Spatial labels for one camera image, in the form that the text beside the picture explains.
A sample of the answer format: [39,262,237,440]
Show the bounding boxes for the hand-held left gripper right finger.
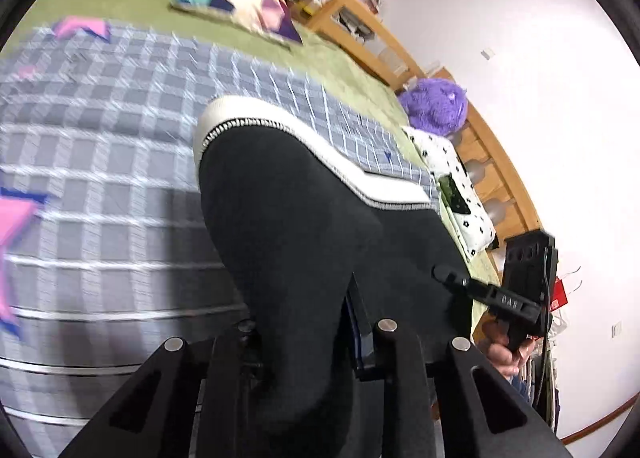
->
[344,273,573,458]

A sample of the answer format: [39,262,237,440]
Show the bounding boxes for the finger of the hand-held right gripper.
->
[432,265,501,303]

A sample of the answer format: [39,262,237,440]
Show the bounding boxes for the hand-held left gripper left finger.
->
[57,319,263,458]

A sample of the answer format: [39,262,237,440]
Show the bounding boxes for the black pants with white stripe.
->
[192,95,475,458]

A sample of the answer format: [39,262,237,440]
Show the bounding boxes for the person's right forearm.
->
[506,372,535,404]

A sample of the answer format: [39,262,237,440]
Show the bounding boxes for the person's right hand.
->
[481,315,537,380]

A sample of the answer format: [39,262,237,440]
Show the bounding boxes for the red bag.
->
[547,277,570,313]

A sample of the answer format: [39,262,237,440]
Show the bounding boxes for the white pillow with black dots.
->
[401,127,497,259]

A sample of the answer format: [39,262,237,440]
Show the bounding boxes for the dark green object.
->
[438,174,472,216]

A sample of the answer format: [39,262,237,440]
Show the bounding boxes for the hanging clothes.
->
[531,310,568,431]

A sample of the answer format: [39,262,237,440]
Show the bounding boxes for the purple plush toy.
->
[397,78,471,139]

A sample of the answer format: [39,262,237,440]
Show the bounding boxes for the green blanket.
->
[10,0,503,344]

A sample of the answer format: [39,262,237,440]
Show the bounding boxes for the grey checked blanket pink stars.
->
[0,15,441,439]

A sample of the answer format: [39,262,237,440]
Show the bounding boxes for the wooden bed frame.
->
[97,0,543,344]

